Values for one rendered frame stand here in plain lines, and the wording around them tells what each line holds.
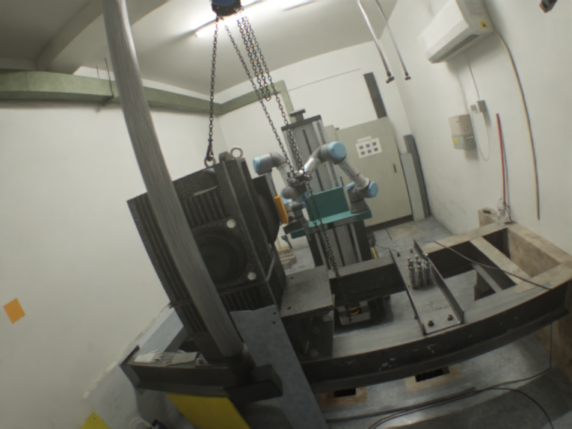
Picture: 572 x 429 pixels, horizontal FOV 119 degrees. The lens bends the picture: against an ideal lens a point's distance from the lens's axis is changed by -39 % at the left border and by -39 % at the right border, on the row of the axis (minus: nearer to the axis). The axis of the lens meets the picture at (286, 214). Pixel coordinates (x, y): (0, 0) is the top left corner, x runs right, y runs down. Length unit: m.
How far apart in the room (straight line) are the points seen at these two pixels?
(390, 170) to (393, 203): 0.51
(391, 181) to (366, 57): 1.94
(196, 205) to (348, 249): 1.63
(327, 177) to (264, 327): 1.52
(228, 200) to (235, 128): 3.52
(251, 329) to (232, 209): 0.48
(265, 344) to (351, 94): 3.80
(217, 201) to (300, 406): 1.04
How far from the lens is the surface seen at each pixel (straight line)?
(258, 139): 4.43
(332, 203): 2.26
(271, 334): 1.11
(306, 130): 2.29
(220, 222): 1.10
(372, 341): 1.33
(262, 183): 1.61
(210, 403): 1.85
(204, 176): 1.10
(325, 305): 1.23
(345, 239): 2.44
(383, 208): 4.24
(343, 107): 4.30
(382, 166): 4.12
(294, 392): 1.36
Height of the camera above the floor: 1.56
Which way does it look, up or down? 12 degrees down
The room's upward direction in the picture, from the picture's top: 18 degrees counter-clockwise
